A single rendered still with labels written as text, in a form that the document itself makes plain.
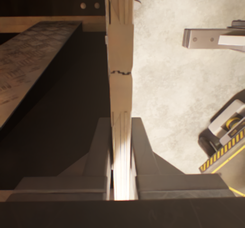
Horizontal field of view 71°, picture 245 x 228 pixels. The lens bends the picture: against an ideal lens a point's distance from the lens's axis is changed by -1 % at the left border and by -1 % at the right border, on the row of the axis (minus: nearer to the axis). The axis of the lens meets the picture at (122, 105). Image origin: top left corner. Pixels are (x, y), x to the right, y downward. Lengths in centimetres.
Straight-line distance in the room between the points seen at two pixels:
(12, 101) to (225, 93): 122
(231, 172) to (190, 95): 52
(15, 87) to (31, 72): 6
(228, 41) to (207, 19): 86
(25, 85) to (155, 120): 101
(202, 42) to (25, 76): 33
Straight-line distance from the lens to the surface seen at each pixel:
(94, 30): 88
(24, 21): 96
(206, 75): 122
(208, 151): 133
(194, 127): 138
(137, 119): 15
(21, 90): 36
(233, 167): 125
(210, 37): 29
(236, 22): 38
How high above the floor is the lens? 104
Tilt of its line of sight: 63 degrees down
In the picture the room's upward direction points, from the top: 177 degrees clockwise
